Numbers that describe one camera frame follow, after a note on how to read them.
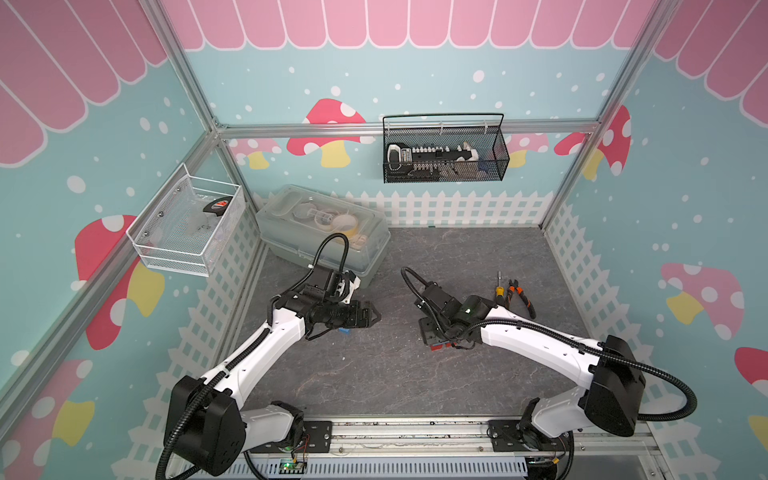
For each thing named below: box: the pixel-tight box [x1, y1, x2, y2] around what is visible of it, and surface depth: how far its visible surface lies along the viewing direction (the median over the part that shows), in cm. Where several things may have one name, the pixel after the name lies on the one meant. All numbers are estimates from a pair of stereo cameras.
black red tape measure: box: [203, 196, 233, 216], surface depth 80 cm
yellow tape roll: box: [332, 214, 358, 240], surface depth 99 cm
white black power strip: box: [387, 142, 479, 176], surface depth 90 cm
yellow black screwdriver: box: [495, 271, 506, 306], surface depth 102 cm
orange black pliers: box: [506, 279, 537, 319], surface depth 102 cm
